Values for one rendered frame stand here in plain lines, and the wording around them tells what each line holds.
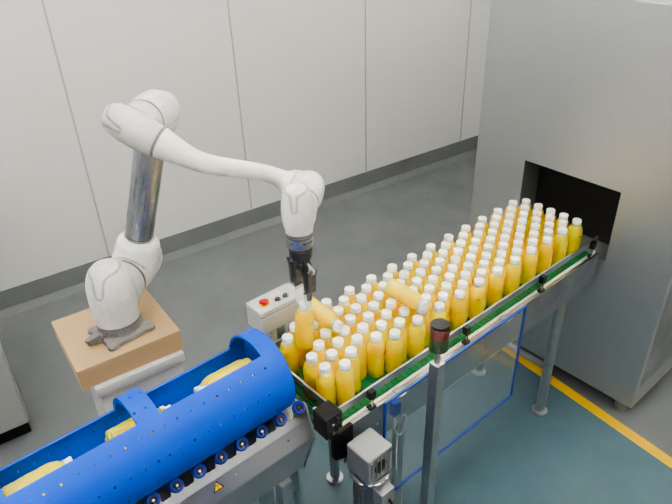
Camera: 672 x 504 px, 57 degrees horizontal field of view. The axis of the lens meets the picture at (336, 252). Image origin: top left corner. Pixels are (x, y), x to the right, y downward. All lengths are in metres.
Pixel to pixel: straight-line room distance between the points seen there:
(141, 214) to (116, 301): 0.31
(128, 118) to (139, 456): 0.96
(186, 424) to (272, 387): 0.28
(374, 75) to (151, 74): 1.88
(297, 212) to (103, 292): 0.74
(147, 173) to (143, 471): 0.96
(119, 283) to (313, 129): 3.16
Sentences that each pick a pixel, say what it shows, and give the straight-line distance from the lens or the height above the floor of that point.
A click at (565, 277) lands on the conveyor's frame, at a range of 2.95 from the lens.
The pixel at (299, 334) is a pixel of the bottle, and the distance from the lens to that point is 2.18.
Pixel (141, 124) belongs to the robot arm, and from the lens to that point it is 1.96.
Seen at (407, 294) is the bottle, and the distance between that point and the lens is 2.30.
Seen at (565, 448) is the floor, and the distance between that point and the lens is 3.42.
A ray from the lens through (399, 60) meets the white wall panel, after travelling 5.49.
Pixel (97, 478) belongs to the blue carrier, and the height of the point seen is 1.17.
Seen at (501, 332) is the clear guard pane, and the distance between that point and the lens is 2.56.
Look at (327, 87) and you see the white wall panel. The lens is 5.09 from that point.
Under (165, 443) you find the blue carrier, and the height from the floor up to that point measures 1.16.
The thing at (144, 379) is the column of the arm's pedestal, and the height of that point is 0.95.
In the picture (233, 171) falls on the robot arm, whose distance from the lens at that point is 1.99.
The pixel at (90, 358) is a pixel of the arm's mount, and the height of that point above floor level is 1.08.
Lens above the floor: 2.48
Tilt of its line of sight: 32 degrees down
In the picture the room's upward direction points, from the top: 2 degrees counter-clockwise
